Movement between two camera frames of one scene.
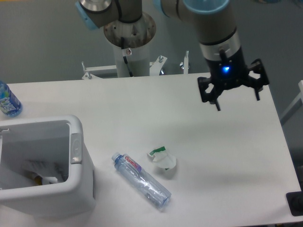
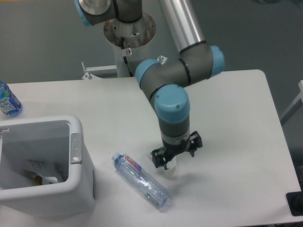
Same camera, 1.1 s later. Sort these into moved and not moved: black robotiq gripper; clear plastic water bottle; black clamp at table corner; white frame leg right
Moved: black robotiq gripper
Not moved: white frame leg right; black clamp at table corner; clear plastic water bottle
